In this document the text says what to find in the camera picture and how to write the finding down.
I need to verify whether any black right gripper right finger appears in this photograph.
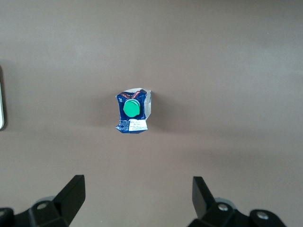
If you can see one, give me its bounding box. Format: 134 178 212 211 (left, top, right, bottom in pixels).
188 176 287 227

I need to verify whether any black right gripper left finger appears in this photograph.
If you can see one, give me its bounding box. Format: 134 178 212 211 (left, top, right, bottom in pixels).
0 175 86 227

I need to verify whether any beige rabbit print tray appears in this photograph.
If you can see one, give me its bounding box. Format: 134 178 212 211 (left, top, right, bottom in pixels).
0 65 5 131

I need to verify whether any blue milk carton green cap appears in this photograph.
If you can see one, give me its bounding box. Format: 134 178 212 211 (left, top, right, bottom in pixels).
115 87 152 135

